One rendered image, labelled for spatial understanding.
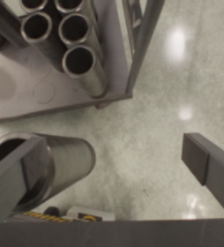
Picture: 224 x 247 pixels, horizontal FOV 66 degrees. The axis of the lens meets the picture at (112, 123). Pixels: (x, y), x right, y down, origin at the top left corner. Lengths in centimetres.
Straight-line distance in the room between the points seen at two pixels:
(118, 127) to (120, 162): 22
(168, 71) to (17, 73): 88
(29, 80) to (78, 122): 37
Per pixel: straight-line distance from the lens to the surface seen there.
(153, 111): 111
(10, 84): 111
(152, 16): 41
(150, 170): 110
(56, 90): 96
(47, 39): 76
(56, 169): 29
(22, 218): 97
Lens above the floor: 108
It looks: 80 degrees down
